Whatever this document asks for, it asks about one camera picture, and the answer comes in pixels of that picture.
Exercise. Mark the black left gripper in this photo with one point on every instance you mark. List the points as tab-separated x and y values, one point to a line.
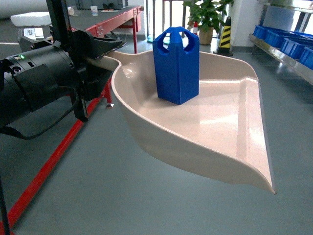
78	45

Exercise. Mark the blue plastic hexagonal part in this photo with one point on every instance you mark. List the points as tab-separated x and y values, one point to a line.
177	65

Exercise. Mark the beige plastic dustpan tray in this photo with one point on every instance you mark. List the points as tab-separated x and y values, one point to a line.
219	134

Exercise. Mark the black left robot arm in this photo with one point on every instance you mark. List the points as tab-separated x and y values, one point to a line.
33	79

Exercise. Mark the stainless steel flow rack shelf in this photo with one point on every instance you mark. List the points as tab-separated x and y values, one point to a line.
293	49

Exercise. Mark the white paper cup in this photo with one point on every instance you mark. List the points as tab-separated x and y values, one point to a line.
94	10

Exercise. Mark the white foam block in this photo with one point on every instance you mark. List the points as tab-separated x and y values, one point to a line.
31	19

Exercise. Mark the red white traffic cone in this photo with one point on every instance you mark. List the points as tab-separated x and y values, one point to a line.
195	28

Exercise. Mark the green potted plant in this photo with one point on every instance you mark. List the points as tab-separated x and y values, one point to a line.
208	14

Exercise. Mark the yellow black traffic cone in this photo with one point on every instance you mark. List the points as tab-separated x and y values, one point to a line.
224	45

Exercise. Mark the black vertical camera mast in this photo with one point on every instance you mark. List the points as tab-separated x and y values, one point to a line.
60	24

